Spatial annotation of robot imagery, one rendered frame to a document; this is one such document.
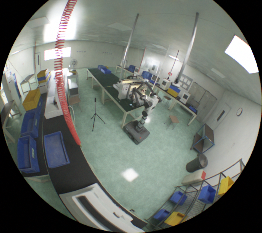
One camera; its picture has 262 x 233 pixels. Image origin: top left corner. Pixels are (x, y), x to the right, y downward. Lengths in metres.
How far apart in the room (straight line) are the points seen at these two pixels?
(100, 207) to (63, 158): 1.01
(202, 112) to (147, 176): 4.84
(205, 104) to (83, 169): 5.92
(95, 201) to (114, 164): 1.55
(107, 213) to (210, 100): 5.78
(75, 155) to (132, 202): 1.57
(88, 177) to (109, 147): 1.19
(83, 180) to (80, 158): 0.35
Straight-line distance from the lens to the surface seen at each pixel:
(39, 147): 1.86
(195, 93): 5.56
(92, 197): 0.70
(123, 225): 0.80
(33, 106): 2.30
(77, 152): 1.47
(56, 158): 1.56
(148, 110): 1.75
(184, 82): 6.04
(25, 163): 2.04
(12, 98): 5.13
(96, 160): 2.15
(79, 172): 1.40
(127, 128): 2.34
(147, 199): 2.35
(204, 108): 5.74
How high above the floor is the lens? 2.08
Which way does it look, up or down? 33 degrees down
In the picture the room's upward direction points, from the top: 17 degrees clockwise
